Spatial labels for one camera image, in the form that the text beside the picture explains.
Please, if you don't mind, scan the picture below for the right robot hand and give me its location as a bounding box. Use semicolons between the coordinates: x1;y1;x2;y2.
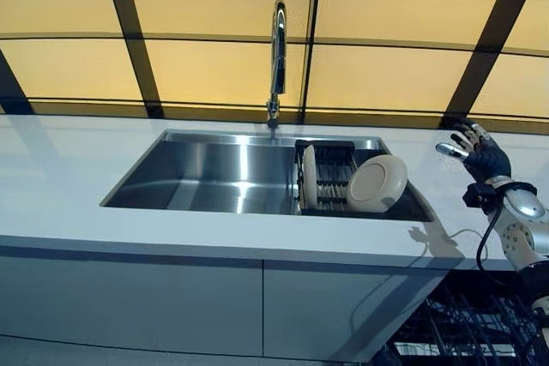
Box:
435;117;513;183

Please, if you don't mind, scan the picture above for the beige ceramic plate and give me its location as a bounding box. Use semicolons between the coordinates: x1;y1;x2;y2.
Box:
346;153;409;214
299;144;320;209

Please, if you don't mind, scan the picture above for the black dish drying rack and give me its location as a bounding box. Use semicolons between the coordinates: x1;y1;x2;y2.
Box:
293;139;413;217

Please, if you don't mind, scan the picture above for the narrow grey cabinet door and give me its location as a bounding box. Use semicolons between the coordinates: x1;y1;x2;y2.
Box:
262;259;448;363

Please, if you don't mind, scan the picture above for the chrome kitchen faucet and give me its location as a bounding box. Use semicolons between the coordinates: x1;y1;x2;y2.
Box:
265;0;289;129

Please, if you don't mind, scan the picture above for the stainless steel sink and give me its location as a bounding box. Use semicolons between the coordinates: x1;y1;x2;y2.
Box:
99;129;437;224

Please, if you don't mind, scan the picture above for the wide grey cabinet door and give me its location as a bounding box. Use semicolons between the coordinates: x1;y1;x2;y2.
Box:
0;248;264;357

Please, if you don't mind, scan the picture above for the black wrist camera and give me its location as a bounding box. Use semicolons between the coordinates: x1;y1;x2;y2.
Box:
462;181;498;213

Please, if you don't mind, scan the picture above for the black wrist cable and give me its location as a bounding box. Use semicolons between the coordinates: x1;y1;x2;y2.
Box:
476;207;522;286

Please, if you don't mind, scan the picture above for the dishwasher wire rack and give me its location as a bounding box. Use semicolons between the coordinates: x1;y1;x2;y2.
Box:
385;271;549;366

